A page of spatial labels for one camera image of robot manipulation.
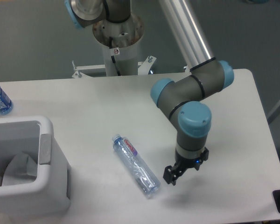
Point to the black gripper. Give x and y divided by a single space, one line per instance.
184 160

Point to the white plastic bag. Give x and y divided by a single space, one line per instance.
16 168

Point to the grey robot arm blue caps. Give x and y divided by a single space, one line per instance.
180 102

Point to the white plastic trash can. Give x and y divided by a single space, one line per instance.
45 188

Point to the clear plastic water bottle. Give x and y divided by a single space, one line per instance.
138 169

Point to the white pedestal base frame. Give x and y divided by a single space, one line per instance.
144 68

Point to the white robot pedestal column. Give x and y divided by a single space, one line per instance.
120 44

